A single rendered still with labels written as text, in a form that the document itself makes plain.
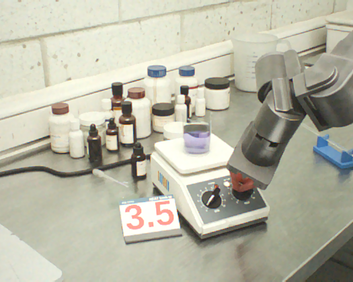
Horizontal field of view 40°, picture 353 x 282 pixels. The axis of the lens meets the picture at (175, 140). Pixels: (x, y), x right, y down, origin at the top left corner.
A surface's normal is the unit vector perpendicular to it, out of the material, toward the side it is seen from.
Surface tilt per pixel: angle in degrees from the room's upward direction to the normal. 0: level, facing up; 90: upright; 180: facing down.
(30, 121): 90
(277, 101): 30
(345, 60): 41
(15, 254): 0
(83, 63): 90
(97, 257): 0
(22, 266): 0
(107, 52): 90
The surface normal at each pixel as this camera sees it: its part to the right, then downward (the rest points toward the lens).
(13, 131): 0.72, 0.28
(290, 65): -0.55, -0.54
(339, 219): 0.00, -0.91
